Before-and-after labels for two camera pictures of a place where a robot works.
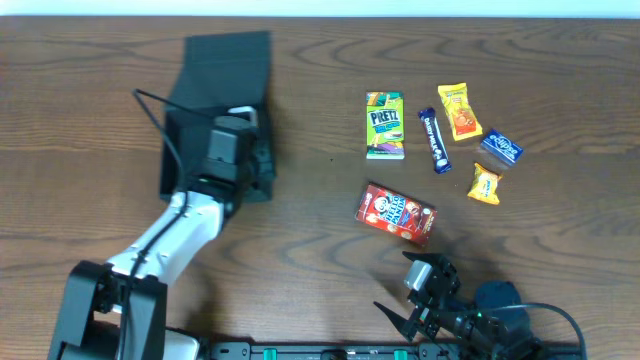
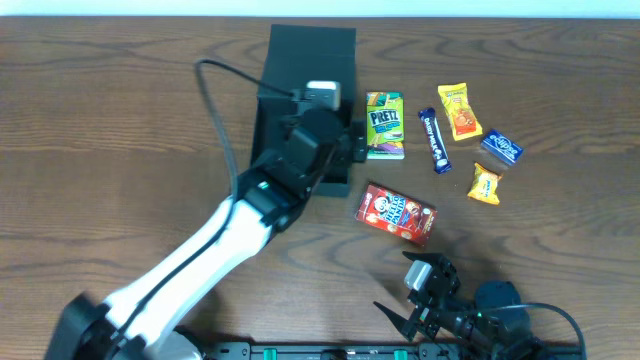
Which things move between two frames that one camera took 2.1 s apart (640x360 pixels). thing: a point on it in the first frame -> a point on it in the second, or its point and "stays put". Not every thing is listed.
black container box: x=221 y=72 -> x=295 y=55
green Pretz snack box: x=385 y=125 stays put
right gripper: x=426 y=304 stays put
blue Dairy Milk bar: x=440 y=162 stays put
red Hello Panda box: x=397 y=213 stays put
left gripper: x=253 y=163 -> x=358 y=142
